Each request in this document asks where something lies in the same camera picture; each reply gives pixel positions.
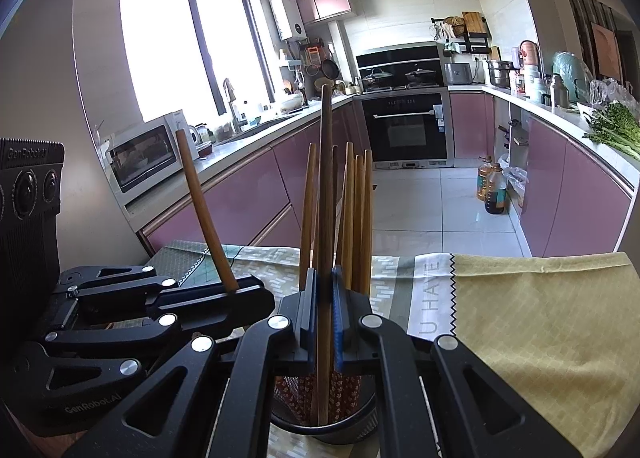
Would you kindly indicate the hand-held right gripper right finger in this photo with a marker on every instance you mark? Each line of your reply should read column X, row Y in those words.
column 339, row 328

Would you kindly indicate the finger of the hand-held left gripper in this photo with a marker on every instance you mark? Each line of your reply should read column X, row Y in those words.
column 110, row 338
column 215, row 305

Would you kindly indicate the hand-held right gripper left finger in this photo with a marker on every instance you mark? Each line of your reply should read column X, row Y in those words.
column 312, row 318

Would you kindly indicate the black mesh utensil holder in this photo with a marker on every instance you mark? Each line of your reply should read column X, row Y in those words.
column 350, row 430

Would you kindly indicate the bundle of wooden chopsticks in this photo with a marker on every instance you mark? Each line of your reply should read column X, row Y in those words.
column 361, row 218

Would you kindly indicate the pink kitchen base cabinets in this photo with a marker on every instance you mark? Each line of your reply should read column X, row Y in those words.
column 240, row 188

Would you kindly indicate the white microwave oven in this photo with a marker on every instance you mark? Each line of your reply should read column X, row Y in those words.
column 145, row 158

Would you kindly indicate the white electric kettle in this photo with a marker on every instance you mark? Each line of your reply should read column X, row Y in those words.
column 193, row 135

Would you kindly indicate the grey refrigerator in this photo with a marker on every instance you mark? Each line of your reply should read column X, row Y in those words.
column 45, row 63

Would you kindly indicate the patterned patchwork tablecloth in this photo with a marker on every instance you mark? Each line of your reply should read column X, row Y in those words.
column 525, row 313

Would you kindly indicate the steel sink faucet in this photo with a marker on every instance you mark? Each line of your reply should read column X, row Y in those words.
column 231, row 105

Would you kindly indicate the black integrated stove oven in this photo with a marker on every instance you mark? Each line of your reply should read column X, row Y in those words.
column 405, row 133

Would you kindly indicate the yellow cooking oil bottle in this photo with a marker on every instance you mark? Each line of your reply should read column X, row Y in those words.
column 484, row 180

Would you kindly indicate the kitchen window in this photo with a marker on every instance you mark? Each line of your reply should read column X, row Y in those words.
column 165, row 53

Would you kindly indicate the woven basket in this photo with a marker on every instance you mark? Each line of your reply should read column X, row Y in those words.
column 324, row 85

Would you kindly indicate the black wok with glass lid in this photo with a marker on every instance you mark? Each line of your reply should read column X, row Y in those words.
column 377, row 78
column 420, row 77

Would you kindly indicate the hanging black frying pan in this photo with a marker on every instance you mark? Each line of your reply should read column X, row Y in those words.
column 330, row 69

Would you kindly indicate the stainless steel pot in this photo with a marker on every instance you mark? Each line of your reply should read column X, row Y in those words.
column 500, row 74

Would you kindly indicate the white plastic jar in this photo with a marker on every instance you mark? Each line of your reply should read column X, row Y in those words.
column 537, row 84

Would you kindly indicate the steel thermos bottle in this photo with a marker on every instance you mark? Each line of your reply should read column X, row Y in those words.
column 559, row 92

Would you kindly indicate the wooden cutting board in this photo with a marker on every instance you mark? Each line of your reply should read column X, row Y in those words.
column 473, row 24

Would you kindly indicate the pink thermos jug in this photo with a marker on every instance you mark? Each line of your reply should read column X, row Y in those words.
column 530, row 54

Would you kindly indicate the green leafy vegetables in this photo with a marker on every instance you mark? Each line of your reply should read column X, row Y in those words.
column 617, row 130

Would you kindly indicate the teal kitchen appliance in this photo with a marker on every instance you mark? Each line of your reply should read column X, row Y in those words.
column 570, row 75

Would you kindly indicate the clear plastic bag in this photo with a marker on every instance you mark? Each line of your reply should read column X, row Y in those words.
column 610, row 90

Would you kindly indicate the white wall water heater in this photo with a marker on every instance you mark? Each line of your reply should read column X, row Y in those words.
column 287, row 18

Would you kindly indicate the black wall rack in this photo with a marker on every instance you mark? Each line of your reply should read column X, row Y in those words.
column 465, row 43

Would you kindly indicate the pink wall art panel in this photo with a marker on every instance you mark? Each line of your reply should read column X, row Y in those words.
column 606, row 50

